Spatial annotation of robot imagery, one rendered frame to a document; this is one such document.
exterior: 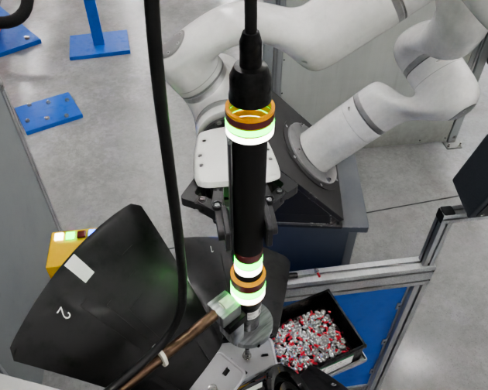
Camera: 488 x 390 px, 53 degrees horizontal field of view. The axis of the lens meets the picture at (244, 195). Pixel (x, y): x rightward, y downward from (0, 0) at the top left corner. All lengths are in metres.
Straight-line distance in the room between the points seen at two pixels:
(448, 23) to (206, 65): 0.47
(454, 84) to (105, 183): 2.10
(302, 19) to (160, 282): 0.38
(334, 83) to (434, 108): 1.56
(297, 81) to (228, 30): 1.99
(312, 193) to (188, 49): 0.65
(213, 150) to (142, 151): 2.42
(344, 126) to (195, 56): 0.64
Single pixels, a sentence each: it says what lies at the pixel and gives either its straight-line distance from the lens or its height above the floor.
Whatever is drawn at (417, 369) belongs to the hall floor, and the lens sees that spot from 2.21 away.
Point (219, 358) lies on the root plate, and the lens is 0.69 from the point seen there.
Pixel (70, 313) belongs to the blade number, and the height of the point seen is 1.41.
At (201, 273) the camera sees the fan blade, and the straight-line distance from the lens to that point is 0.87.
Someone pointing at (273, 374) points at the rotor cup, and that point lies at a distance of 0.70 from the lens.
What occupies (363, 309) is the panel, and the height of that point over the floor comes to 0.66.
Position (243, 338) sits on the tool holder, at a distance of 0.68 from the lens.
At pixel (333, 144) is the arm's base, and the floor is 1.13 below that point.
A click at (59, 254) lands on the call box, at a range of 1.11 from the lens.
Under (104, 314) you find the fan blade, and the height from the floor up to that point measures 1.39.
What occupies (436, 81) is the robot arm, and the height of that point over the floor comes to 1.32.
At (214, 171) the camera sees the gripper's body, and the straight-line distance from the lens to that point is 0.57.
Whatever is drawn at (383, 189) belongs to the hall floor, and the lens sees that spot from 2.81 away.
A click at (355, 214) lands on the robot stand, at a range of 1.34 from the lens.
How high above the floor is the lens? 1.89
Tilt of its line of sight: 45 degrees down
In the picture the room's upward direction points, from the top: straight up
